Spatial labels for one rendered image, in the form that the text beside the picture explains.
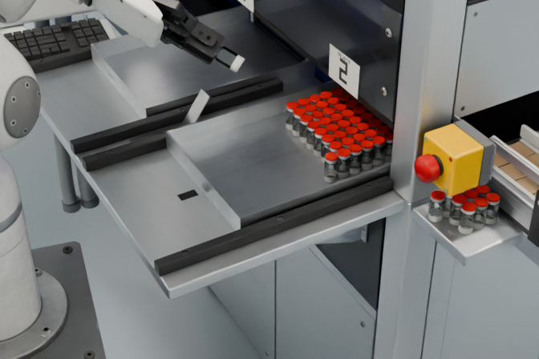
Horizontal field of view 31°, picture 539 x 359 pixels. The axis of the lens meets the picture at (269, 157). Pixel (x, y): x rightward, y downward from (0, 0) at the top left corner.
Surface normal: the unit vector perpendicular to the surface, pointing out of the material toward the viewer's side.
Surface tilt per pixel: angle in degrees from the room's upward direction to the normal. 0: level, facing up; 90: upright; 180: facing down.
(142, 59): 0
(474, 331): 90
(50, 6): 90
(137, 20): 119
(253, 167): 0
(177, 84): 0
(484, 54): 90
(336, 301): 90
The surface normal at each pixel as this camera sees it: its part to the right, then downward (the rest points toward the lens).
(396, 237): -0.87, 0.29
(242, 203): 0.00, -0.81
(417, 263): 0.50, 0.50
